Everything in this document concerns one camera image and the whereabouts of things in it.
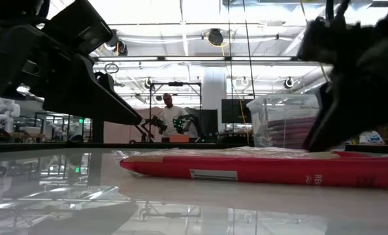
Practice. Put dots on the white humanoid robot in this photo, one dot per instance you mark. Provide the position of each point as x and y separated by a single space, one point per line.
6 111

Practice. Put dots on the white pillar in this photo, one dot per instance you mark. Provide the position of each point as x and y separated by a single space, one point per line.
213 88

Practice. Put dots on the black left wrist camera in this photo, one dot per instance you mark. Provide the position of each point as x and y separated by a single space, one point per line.
79 29

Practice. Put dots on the black background robot arm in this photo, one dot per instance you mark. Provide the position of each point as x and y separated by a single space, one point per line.
182 122
155 124

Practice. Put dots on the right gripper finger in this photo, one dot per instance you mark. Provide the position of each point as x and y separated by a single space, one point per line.
325 96
354 111

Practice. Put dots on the long ceiling light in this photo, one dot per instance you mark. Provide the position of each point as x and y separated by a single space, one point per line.
194 58

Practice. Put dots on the black wall monitor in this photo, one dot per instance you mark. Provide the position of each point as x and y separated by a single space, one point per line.
233 111

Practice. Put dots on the seated person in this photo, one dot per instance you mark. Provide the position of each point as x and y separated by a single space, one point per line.
372 137

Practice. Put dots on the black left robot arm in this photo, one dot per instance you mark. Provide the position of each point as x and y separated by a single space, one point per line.
4 9

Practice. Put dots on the red popcorn bag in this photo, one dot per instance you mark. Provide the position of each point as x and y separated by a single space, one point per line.
246 169

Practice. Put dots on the pink board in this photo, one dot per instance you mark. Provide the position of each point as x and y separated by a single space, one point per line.
122 134

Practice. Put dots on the black frame stand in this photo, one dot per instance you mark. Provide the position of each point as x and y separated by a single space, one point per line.
176 84

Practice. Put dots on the standing person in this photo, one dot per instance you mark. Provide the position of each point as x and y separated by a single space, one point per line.
172 117

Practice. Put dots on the orange box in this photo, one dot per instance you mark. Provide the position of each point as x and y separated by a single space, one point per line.
179 138

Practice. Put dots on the clear plastic bin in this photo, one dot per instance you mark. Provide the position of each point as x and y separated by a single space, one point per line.
262 104

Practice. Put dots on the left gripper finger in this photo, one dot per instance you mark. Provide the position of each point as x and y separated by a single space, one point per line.
106 80
83 94

